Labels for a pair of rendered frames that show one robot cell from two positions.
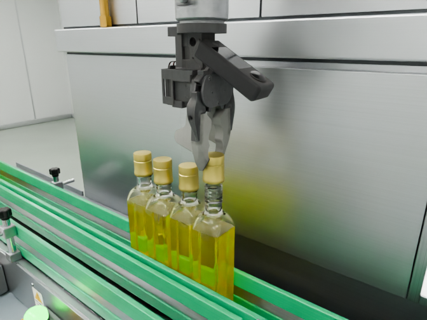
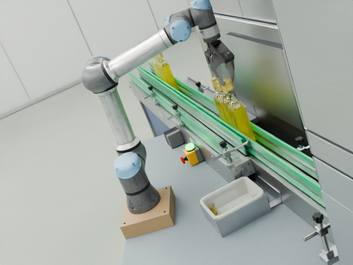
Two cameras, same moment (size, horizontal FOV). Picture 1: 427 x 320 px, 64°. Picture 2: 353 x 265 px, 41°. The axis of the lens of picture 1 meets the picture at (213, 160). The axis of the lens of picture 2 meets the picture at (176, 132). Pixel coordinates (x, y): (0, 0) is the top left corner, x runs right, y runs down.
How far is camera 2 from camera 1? 153 cm
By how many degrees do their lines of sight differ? 39
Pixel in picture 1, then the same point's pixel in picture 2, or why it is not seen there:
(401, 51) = (271, 38)
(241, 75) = (220, 55)
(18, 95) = not seen: outside the picture
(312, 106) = (260, 56)
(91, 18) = not seen: hidden behind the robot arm
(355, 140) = (272, 69)
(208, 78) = (214, 55)
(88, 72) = not seen: hidden behind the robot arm
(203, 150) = (219, 79)
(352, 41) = (261, 33)
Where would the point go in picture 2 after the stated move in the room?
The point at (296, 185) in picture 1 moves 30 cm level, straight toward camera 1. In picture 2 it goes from (267, 87) to (220, 124)
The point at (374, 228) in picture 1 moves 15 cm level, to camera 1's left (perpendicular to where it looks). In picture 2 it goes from (287, 103) to (252, 105)
